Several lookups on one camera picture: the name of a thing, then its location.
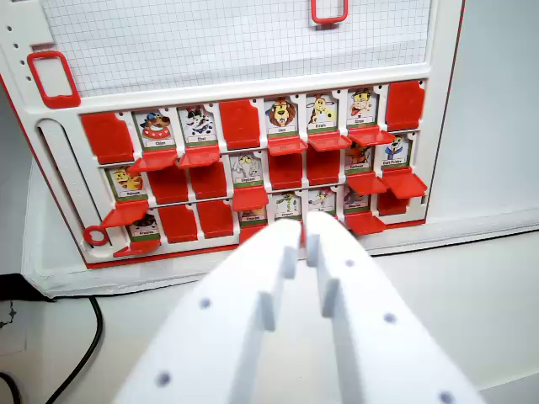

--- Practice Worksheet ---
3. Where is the white base board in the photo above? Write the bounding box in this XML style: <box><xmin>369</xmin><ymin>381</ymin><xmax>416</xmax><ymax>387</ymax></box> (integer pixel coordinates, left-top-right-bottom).
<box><xmin>20</xmin><ymin>159</ymin><xmax>539</xmax><ymax>298</ymax></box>

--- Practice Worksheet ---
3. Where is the red and white game board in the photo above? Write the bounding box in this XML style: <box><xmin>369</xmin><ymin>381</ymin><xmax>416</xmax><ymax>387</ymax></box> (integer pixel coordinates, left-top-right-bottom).
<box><xmin>0</xmin><ymin>0</ymin><xmax>467</xmax><ymax>270</ymax></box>

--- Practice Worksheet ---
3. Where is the black cable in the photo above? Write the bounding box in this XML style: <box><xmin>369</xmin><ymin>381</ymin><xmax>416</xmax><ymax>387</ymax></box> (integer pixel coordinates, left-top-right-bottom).
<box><xmin>45</xmin><ymin>295</ymin><xmax>105</xmax><ymax>404</ymax></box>
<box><xmin>0</xmin><ymin>371</ymin><xmax>23</xmax><ymax>404</ymax></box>

